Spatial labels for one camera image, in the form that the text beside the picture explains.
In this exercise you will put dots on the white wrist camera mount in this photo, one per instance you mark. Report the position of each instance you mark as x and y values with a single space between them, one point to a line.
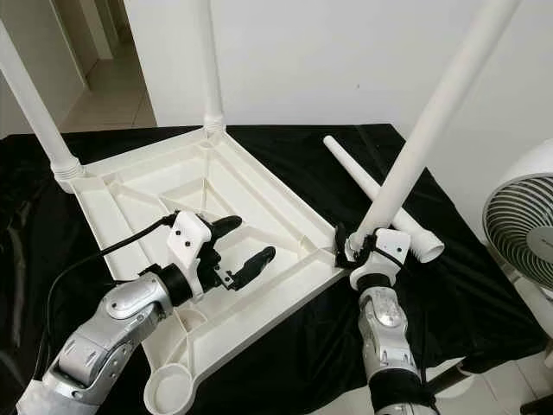
373 275
190 238

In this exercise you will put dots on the black metal table frame bar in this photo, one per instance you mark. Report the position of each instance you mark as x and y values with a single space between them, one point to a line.
449 379

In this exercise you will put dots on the white round floor fan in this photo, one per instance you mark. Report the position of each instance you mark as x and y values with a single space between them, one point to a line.
523 229

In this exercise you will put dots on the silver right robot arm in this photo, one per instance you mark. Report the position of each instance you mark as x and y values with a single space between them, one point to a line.
384 333

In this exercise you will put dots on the white plastic children table top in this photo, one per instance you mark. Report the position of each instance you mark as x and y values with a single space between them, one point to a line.
225 186

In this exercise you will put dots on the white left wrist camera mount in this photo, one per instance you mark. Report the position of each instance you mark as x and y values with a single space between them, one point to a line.
190 238

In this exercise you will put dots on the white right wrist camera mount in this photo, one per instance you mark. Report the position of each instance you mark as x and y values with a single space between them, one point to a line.
373 275

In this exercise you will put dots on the black tablecloth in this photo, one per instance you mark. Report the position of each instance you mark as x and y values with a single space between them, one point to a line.
467 311

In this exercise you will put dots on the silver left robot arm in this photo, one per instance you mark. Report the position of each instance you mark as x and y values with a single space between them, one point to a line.
112 337

